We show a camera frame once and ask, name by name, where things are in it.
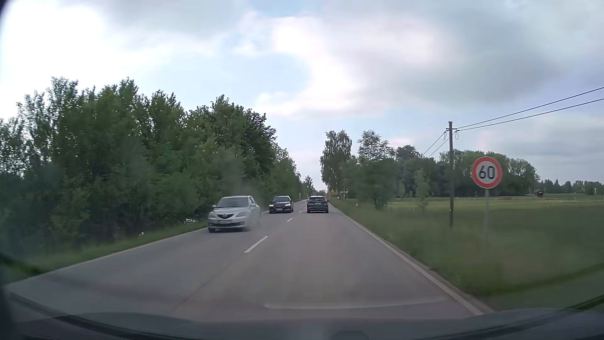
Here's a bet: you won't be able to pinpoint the dark blue car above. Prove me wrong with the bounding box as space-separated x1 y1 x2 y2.
307 195 329 214

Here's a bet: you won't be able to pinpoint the black car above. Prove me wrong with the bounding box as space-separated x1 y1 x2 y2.
268 195 294 214

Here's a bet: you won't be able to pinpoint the group of trees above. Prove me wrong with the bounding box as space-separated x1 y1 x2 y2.
319 130 540 211

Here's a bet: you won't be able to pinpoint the silver car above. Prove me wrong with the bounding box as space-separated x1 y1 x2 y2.
208 195 262 233

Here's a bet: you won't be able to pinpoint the road markings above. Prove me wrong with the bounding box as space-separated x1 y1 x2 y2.
7 200 485 316

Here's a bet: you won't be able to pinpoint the grey asphalt road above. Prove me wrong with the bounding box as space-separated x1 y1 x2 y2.
5 199 494 323

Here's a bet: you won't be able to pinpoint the wooden utility pole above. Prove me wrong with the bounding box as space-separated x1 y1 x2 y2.
446 121 459 229

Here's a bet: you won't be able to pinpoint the car's own bonnet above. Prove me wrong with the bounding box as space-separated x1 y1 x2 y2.
0 289 604 340

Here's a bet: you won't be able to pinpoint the round speed limit sign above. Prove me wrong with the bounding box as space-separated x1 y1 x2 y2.
471 156 503 237

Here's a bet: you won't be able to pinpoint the row of trees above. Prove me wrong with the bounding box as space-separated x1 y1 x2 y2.
0 77 316 258

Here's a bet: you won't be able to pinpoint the grass field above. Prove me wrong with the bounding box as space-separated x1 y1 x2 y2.
331 194 604 311

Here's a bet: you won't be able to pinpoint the grass verge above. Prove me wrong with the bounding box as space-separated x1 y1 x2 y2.
0 220 209 285

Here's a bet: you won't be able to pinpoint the distant tree line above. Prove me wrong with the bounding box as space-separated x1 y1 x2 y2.
537 178 604 196

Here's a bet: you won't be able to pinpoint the overhead wires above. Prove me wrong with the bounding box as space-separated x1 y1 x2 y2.
421 86 604 157

